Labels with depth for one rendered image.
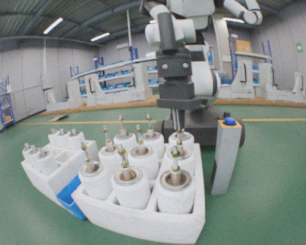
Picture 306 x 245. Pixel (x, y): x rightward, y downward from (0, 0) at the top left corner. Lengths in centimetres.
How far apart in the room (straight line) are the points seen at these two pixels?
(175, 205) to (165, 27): 38
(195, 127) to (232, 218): 54
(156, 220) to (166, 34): 40
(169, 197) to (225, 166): 28
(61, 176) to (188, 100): 57
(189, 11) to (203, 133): 70
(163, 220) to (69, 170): 48
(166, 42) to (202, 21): 57
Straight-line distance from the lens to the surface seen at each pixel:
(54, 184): 62
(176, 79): 32
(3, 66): 679
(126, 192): 32
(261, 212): 63
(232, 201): 62
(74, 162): 68
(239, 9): 86
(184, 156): 39
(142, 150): 42
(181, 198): 30
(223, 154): 48
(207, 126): 81
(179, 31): 33
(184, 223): 33
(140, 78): 252
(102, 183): 39
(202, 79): 66
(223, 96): 241
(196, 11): 79
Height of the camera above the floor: 47
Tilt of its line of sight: 18 degrees down
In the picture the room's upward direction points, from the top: 6 degrees counter-clockwise
